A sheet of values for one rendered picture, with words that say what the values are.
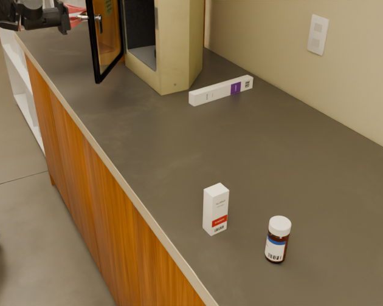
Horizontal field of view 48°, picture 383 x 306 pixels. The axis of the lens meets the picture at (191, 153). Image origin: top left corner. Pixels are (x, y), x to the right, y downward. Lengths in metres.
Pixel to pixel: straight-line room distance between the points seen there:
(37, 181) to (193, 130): 1.66
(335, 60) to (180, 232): 0.77
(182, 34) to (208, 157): 0.48
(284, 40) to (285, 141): 0.46
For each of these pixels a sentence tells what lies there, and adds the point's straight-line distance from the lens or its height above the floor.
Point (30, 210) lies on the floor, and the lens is 2.58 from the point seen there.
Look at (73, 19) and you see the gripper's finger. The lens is 1.52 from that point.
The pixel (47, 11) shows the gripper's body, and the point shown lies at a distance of 1.46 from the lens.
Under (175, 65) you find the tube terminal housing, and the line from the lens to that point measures 1.48.
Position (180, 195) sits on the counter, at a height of 0.94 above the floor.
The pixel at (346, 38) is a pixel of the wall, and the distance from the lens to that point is 1.39.
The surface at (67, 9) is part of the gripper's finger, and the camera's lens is 1.45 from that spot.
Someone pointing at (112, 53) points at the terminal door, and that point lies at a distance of 1.60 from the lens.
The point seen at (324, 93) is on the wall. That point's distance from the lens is 1.48.
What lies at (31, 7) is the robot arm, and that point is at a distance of 1.38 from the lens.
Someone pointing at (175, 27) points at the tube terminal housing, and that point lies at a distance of 1.44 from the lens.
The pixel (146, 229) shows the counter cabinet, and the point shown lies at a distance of 1.13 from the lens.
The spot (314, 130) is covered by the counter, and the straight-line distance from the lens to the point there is 1.34.
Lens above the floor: 1.57
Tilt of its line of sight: 33 degrees down
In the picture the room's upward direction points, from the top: 1 degrees clockwise
